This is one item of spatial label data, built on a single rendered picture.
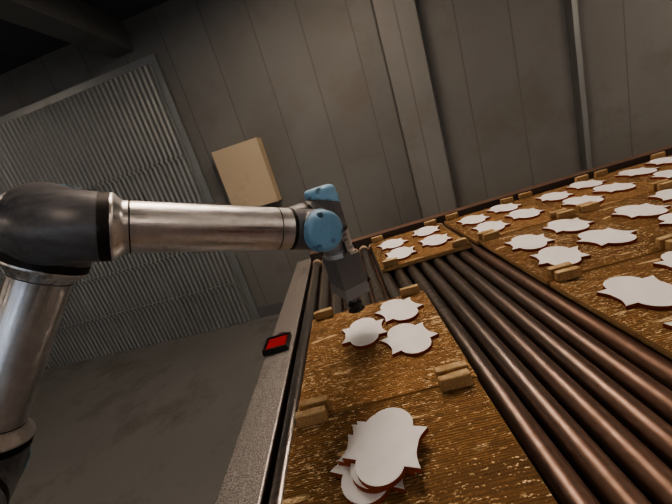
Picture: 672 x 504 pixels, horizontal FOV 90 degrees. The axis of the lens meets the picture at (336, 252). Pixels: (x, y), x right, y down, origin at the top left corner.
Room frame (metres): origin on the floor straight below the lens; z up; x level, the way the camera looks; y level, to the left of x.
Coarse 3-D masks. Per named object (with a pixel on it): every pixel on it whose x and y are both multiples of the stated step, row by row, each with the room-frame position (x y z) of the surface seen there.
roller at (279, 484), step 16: (304, 320) 1.00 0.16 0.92; (304, 336) 0.89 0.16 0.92; (304, 352) 0.81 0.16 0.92; (304, 368) 0.74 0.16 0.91; (288, 400) 0.64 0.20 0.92; (288, 416) 0.58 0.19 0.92; (288, 432) 0.54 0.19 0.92; (288, 448) 0.50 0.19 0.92; (272, 480) 0.45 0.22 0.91; (272, 496) 0.42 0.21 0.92
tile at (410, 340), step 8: (392, 328) 0.74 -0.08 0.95; (400, 328) 0.73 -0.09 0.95; (408, 328) 0.72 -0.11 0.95; (416, 328) 0.71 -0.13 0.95; (424, 328) 0.70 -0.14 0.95; (392, 336) 0.71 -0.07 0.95; (400, 336) 0.70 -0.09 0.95; (408, 336) 0.69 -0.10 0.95; (416, 336) 0.68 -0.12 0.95; (424, 336) 0.67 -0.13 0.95; (432, 336) 0.66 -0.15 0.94; (384, 344) 0.70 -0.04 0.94; (392, 344) 0.68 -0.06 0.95; (400, 344) 0.67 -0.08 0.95; (408, 344) 0.66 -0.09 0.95; (416, 344) 0.65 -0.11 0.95; (424, 344) 0.64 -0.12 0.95; (392, 352) 0.65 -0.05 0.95; (400, 352) 0.64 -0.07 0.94; (408, 352) 0.63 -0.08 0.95; (416, 352) 0.62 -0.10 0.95; (424, 352) 0.62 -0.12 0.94
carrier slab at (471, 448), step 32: (480, 384) 0.49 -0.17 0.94; (352, 416) 0.51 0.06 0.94; (416, 416) 0.46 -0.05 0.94; (448, 416) 0.44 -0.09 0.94; (480, 416) 0.43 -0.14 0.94; (320, 448) 0.46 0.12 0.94; (448, 448) 0.39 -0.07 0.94; (480, 448) 0.37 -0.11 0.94; (512, 448) 0.36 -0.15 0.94; (288, 480) 0.42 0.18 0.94; (320, 480) 0.40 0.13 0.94; (416, 480) 0.36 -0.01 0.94; (448, 480) 0.34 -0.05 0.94; (480, 480) 0.33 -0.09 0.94; (512, 480) 0.32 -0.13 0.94
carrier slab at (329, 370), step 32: (320, 320) 0.93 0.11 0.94; (352, 320) 0.87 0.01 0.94; (384, 320) 0.81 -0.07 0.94; (416, 320) 0.76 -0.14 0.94; (320, 352) 0.75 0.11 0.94; (352, 352) 0.71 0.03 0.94; (384, 352) 0.67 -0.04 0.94; (448, 352) 0.60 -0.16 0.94; (320, 384) 0.63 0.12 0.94; (352, 384) 0.60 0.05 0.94; (384, 384) 0.57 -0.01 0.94; (416, 384) 0.54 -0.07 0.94
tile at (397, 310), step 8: (384, 304) 0.88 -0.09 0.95; (392, 304) 0.87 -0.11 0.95; (400, 304) 0.85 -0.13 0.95; (408, 304) 0.84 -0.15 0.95; (416, 304) 0.82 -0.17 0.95; (376, 312) 0.85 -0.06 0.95; (384, 312) 0.84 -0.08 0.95; (392, 312) 0.82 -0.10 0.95; (400, 312) 0.81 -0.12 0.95; (408, 312) 0.80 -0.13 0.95; (416, 312) 0.78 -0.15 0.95; (392, 320) 0.79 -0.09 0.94; (400, 320) 0.77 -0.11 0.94; (408, 320) 0.77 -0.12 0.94
